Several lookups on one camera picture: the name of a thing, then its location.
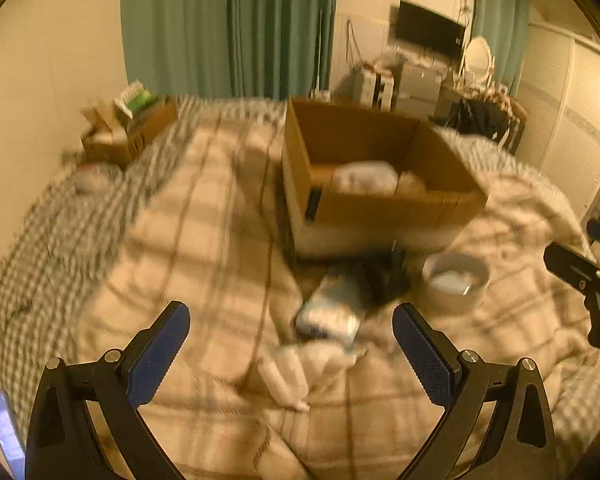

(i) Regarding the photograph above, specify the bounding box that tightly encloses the white round container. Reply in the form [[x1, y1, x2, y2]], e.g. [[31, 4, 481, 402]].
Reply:
[[419, 252, 490, 316]]

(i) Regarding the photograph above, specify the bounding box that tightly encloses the white drawer unit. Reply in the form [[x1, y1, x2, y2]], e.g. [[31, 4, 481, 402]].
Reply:
[[353, 66, 394, 110]]

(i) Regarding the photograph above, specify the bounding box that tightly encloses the green curtain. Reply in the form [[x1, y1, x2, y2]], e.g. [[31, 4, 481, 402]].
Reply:
[[471, 0, 531, 96], [120, 0, 337, 100]]

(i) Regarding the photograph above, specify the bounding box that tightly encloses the large cardboard box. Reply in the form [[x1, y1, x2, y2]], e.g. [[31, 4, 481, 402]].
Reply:
[[282, 99, 488, 259]]

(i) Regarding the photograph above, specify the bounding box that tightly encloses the grey checked bed sheet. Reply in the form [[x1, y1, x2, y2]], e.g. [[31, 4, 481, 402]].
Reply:
[[0, 94, 600, 480]]

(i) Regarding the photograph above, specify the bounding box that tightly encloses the cream cloth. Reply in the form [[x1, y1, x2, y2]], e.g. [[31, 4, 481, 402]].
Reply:
[[394, 171, 427, 197]]

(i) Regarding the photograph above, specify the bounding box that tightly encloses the small white sock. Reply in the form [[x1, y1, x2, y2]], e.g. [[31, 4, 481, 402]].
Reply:
[[257, 339, 366, 412]]

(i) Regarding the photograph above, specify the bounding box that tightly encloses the white sock purple cuff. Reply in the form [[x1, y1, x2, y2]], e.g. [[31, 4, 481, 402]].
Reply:
[[330, 160, 398, 195]]

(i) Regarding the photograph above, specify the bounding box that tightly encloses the smartphone with lit screen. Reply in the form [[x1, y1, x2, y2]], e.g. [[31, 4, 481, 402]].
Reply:
[[0, 391, 26, 480]]

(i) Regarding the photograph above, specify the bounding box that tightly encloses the grey cabinet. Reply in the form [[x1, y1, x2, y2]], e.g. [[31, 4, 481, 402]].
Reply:
[[394, 62, 442, 118]]

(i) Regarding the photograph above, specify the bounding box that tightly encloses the black wall television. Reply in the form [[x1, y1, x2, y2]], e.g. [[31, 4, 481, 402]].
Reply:
[[394, 0, 465, 60]]

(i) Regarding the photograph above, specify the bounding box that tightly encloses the white oval mirror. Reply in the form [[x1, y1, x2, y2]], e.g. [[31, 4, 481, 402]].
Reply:
[[462, 37, 494, 87]]

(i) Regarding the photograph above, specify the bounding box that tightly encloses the plaid cream blanket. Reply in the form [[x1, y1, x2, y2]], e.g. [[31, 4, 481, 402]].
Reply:
[[76, 110, 600, 479]]

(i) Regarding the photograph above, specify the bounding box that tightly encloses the small cardboard box with clutter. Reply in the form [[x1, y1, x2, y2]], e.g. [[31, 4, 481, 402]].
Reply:
[[81, 80, 178, 169]]

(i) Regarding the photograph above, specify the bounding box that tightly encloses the black bag on dresser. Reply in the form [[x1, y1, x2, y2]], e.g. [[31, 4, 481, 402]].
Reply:
[[446, 99, 509, 143]]

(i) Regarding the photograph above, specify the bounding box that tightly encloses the white louvered wardrobe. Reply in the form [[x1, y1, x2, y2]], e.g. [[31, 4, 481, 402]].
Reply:
[[515, 23, 600, 219]]

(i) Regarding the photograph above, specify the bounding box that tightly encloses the blue white tissue pack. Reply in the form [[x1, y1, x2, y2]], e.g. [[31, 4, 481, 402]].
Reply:
[[294, 269, 372, 347]]

